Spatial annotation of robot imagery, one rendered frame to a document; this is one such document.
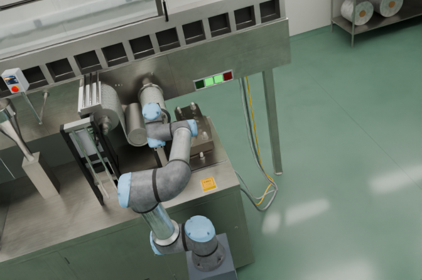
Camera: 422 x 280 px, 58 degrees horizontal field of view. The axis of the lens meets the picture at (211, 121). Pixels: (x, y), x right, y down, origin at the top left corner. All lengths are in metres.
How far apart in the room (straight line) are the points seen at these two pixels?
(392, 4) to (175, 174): 4.30
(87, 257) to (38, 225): 0.32
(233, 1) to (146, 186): 1.26
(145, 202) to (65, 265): 1.12
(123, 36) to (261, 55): 0.83
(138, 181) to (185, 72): 1.12
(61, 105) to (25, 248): 0.79
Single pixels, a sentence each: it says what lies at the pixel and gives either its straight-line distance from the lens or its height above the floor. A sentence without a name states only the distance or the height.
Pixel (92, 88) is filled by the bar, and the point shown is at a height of 1.44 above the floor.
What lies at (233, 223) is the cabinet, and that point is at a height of 0.56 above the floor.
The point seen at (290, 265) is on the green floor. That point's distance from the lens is 2.79.
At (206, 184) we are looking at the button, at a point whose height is 0.92.
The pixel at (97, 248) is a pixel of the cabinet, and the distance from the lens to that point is 2.25.
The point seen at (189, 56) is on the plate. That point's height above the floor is 1.38.
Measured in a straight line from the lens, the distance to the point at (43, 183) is 2.35.
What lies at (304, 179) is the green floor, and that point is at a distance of 3.25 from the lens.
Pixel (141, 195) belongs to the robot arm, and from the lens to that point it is 1.29.
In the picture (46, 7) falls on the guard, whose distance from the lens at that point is 1.82.
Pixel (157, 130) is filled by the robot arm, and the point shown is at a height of 1.43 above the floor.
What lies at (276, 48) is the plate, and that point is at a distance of 2.40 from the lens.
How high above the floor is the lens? 2.40
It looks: 37 degrees down
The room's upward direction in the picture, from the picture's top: 13 degrees counter-clockwise
